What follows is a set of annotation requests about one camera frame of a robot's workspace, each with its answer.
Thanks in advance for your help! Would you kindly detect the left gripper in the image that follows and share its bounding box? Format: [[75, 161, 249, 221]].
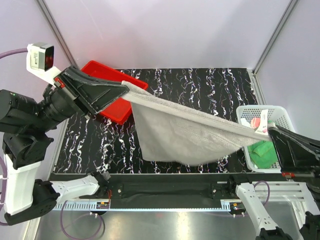
[[31, 62, 130, 131]]

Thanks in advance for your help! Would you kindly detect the grey towel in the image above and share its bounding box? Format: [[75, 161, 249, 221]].
[[121, 81, 271, 166]]

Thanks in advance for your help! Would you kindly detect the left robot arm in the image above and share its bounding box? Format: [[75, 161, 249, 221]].
[[0, 66, 129, 226]]

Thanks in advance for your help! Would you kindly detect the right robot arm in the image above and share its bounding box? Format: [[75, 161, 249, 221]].
[[227, 125, 320, 240]]

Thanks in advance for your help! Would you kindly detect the red plastic tray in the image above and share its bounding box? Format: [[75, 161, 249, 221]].
[[80, 60, 149, 126]]

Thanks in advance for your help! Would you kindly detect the green towel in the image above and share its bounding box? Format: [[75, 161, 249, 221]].
[[247, 126, 277, 169]]

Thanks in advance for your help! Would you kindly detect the white perforated basket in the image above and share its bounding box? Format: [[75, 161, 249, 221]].
[[236, 105, 296, 174]]

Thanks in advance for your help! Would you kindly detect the pink cloth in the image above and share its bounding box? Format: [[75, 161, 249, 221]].
[[250, 117, 261, 129]]

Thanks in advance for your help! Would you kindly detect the right connector board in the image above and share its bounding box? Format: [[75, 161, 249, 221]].
[[230, 202, 246, 212]]

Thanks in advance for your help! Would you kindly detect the connector board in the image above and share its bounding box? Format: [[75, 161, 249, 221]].
[[96, 201, 110, 210], [230, 202, 246, 212]]

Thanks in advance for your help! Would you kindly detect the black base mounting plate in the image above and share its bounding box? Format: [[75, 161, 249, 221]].
[[49, 172, 288, 210]]

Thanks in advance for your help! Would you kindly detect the left connector board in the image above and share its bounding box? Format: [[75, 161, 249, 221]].
[[96, 201, 110, 210]]

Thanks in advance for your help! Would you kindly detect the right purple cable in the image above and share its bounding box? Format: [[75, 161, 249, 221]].
[[253, 180, 271, 206]]

